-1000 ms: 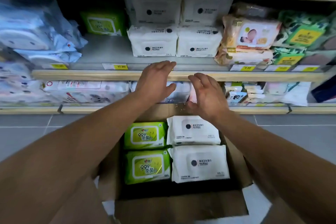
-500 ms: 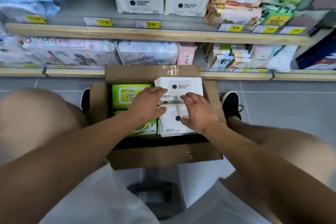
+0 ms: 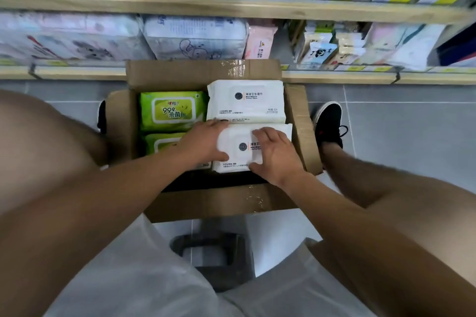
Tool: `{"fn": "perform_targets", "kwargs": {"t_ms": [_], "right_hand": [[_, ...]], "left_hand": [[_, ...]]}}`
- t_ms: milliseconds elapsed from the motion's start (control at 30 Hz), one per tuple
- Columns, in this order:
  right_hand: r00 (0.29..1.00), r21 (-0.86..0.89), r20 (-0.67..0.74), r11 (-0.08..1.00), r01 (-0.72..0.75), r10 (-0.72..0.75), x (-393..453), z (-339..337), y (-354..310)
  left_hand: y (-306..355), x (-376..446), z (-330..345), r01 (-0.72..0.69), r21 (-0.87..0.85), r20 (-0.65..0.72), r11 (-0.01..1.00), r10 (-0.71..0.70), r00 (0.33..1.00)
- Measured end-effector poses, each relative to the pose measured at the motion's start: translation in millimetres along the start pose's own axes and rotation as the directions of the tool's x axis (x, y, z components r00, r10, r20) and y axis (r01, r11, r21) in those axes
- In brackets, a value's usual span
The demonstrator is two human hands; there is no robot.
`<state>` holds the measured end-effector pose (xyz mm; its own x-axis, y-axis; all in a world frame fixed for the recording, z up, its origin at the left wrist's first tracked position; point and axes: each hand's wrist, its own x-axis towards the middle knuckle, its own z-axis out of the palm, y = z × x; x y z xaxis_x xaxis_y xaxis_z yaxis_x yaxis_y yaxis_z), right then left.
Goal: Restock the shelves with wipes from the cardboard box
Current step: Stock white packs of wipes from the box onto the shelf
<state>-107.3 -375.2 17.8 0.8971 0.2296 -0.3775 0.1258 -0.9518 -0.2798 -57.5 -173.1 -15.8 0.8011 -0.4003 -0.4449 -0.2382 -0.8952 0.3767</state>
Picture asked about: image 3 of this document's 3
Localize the person's right hand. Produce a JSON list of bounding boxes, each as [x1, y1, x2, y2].
[[247, 127, 306, 188]]

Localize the person's left hand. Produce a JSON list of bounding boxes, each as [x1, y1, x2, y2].
[[178, 118, 231, 171]]

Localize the large green wet wipes pack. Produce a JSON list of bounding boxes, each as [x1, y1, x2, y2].
[[144, 132, 213, 171], [139, 90, 209, 132]]

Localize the brown cardboard box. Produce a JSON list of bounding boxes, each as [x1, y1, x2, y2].
[[105, 58, 324, 224]]

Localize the white blue tissue pack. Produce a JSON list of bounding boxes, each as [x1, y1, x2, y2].
[[142, 15, 250, 62]]

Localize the pink small wipes pack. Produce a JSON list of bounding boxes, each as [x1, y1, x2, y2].
[[243, 19, 279, 61]]

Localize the wooden edged grey shelf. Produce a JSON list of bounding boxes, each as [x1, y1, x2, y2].
[[0, 0, 476, 86]]

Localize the person's right forearm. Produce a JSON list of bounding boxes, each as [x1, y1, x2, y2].
[[285, 171, 476, 317]]

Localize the person's left forearm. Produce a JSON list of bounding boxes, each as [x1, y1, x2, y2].
[[0, 144, 200, 317]]

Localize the person's right black shoe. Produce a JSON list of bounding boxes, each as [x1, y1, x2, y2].
[[311, 101, 350, 151]]

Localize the person's black shoe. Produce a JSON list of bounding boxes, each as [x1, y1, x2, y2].
[[97, 100, 108, 135], [311, 101, 350, 151]]

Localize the person's left black shoe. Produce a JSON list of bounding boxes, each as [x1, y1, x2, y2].
[[97, 100, 108, 135]]

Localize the person's white shorts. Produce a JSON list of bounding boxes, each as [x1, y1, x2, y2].
[[44, 211, 377, 317]]

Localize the person's left leg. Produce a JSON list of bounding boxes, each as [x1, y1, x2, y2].
[[0, 88, 109, 218]]

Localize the black stool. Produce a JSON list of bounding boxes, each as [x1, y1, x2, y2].
[[168, 232, 256, 294]]

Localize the pastel floral towel pack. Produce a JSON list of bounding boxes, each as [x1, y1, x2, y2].
[[365, 23, 411, 65]]

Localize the white pastel towel pack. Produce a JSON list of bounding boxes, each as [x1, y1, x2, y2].
[[386, 24, 448, 72]]

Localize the dark blue printed pack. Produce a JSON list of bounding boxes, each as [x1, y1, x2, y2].
[[434, 22, 476, 68]]

